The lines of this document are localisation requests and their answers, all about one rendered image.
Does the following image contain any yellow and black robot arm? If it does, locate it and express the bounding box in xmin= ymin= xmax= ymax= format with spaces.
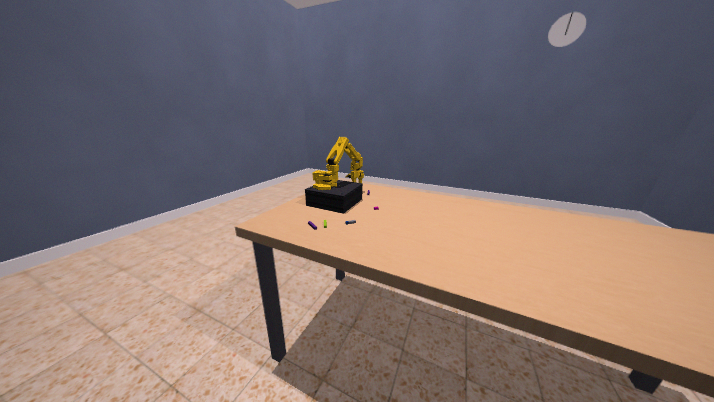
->
xmin=313 ymin=137 xmax=363 ymax=190

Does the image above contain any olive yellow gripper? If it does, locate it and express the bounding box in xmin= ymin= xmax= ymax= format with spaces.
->
xmin=345 ymin=170 xmax=364 ymax=183

